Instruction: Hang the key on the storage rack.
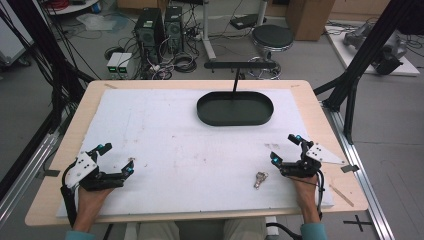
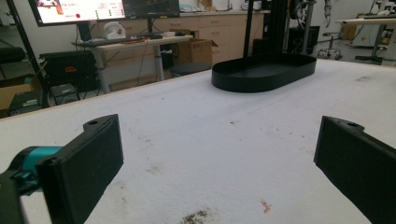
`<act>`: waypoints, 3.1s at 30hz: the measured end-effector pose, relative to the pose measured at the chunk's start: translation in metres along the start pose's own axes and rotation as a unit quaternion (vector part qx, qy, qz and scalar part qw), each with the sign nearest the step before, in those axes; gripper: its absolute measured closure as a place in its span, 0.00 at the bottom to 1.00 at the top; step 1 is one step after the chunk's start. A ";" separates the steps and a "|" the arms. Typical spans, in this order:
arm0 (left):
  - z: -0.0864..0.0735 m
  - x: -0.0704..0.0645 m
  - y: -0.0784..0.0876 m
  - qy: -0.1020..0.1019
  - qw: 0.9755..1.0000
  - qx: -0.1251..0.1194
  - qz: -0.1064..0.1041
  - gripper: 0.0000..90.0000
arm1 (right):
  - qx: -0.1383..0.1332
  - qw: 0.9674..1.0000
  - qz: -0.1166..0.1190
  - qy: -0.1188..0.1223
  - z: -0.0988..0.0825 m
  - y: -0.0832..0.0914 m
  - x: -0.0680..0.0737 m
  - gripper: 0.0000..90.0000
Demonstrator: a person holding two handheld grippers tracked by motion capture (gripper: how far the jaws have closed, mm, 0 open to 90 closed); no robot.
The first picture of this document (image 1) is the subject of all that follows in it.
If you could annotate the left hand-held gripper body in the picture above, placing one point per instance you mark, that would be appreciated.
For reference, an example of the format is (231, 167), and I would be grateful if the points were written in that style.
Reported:
(87, 173)

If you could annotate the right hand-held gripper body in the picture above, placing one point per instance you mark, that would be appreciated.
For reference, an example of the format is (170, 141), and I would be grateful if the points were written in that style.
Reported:
(308, 163)

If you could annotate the person's left hand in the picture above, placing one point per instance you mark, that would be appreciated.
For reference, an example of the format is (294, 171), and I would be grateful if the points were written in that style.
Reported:
(90, 205)

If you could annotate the person's right hand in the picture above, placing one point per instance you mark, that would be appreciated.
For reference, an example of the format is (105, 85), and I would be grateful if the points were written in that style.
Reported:
(305, 195)

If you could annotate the silver bunch of keys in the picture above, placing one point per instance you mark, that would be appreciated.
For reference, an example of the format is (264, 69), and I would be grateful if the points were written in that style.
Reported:
(260, 180)

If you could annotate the dark tape piece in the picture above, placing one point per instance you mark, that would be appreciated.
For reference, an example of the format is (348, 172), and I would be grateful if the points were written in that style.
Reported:
(51, 173)

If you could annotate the grey tape piece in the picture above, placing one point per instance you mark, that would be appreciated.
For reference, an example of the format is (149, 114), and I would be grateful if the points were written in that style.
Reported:
(350, 168)

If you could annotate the thin wooden stick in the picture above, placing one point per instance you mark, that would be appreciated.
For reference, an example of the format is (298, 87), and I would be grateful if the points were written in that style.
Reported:
(341, 195)

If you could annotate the white foam sheet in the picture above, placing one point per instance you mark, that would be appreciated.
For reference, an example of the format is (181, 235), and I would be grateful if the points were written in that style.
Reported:
(186, 160)

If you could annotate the black key rack with tray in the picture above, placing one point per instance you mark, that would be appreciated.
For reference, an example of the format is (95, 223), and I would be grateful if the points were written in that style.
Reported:
(235, 108)

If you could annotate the white power strip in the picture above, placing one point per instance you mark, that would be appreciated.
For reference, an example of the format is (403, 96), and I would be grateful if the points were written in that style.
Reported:
(271, 226)

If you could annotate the white power supply box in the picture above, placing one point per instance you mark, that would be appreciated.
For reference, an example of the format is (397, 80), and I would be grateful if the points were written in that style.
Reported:
(125, 65)
(114, 65)

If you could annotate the white platform board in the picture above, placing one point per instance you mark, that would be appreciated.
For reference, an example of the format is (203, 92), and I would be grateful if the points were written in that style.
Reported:
(340, 50)

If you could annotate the round black stool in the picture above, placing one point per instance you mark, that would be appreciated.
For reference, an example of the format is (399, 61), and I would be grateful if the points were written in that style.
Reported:
(272, 38)

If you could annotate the wooden cabinet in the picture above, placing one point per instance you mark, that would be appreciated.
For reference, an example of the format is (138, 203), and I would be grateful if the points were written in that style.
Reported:
(310, 18)

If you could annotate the large black computer tower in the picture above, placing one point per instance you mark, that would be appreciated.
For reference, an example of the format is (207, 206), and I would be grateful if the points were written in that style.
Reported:
(149, 33)

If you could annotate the grey machine on platform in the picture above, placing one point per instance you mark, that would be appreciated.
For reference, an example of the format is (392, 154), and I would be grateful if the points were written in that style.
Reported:
(383, 50)

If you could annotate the clear plastic sheet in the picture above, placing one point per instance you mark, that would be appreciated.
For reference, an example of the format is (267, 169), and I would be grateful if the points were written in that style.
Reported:
(96, 21)

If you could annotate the black flat device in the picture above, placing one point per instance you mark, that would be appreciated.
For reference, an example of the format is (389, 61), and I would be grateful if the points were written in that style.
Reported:
(246, 21)

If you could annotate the white desk leg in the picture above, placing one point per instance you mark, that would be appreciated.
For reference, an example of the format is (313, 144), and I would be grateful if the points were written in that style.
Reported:
(208, 33)

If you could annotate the slim black computer tower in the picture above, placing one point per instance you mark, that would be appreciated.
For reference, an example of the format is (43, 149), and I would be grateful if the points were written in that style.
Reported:
(174, 28)

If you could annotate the round white table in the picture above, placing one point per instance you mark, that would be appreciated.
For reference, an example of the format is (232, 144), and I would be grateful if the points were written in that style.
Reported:
(75, 7)

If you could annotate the white panel on stand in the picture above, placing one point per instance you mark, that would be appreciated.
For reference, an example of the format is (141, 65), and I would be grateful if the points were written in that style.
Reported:
(11, 36)

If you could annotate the aluminium rail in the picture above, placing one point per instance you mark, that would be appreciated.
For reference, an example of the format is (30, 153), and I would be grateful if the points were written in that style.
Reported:
(23, 180)
(360, 173)

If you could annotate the black metal frame stand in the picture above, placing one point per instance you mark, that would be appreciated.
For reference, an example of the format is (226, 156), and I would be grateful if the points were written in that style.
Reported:
(366, 50)

